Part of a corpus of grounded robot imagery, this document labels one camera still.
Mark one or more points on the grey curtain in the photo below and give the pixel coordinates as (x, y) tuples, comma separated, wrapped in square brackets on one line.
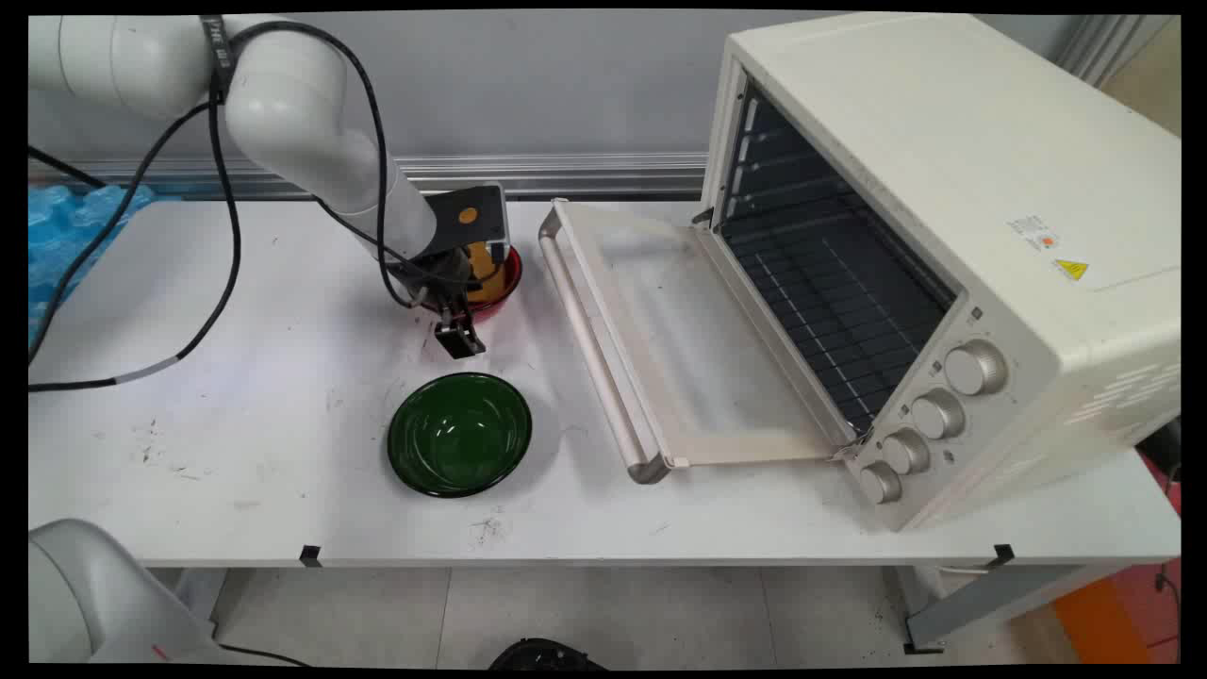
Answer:
[(1099, 47)]

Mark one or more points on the grey-white robot base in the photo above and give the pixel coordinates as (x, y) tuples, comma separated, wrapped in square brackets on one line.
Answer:
[(85, 604)]

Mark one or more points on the black object on floor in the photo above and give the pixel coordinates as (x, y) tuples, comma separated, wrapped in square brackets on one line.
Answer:
[(542, 654)]

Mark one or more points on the yellow warning triangle sticker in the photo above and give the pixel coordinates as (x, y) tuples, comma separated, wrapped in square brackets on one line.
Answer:
[(1072, 270)]

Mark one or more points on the blue bubble wrap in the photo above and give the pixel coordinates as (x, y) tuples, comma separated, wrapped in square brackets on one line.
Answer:
[(71, 236)]

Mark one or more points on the silver oven knob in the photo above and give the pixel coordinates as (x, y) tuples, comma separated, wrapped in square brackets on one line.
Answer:
[(880, 483), (977, 368), (938, 413), (905, 452)]

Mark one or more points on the cream toaster oven body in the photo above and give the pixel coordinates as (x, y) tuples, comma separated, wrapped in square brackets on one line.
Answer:
[(952, 151)]

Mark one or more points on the black wrist camera mount plate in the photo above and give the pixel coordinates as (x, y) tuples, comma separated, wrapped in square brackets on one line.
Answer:
[(483, 223)]

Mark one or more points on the black table edge clip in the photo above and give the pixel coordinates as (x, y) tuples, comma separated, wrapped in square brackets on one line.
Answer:
[(310, 555), (1004, 554)]

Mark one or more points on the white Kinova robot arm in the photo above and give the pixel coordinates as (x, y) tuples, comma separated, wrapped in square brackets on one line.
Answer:
[(283, 104)]

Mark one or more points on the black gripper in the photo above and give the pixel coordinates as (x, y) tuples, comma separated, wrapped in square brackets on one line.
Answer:
[(429, 278)]

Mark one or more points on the grey metal table leg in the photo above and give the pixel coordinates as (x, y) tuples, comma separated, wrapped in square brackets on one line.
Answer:
[(990, 604)]

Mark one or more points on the red bowl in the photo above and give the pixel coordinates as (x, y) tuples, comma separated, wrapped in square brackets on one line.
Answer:
[(500, 290)]

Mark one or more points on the brown toast bread slice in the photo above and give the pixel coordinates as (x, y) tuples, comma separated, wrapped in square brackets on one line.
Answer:
[(486, 269)]

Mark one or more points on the dark green bowl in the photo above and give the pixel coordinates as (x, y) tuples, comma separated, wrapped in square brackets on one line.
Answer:
[(459, 434)]

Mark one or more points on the white printed oven label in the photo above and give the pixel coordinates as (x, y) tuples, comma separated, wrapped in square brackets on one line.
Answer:
[(1033, 232)]

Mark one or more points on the aluminium wall rail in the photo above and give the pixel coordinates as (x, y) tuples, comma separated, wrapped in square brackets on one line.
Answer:
[(566, 174)]

